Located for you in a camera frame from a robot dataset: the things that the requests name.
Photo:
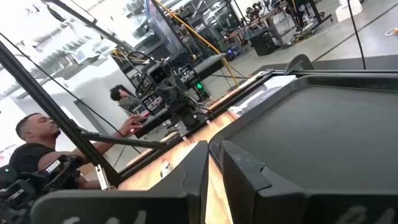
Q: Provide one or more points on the black rectangular serving tray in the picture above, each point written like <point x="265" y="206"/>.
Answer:
<point x="311" y="137"/>

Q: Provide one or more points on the white printed sheet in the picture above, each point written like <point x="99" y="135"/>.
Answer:
<point x="264" y="93"/>

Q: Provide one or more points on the black floor cabinet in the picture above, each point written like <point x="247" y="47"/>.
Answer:
<point x="262" y="42"/>

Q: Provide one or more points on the black box with green light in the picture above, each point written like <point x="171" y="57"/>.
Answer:
<point x="201" y="90"/>

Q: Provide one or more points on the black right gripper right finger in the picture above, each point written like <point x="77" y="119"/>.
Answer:
<point x="280" y="208"/>

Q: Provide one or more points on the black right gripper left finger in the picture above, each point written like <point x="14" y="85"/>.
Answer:
<point x="124" y="208"/>

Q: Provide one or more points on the black rounded stand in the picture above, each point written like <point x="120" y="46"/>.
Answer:
<point x="299" y="64"/>

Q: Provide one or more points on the person in grey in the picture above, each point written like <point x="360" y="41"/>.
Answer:
<point x="124" y="98"/>

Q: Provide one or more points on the black frame crossbar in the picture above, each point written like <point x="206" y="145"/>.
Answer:
<point x="124" y="140"/>

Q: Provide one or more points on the person in black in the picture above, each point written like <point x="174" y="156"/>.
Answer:
<point x="31" y="155"/>

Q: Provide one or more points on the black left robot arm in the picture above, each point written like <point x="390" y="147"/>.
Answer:
<point x="180" y="109"/>

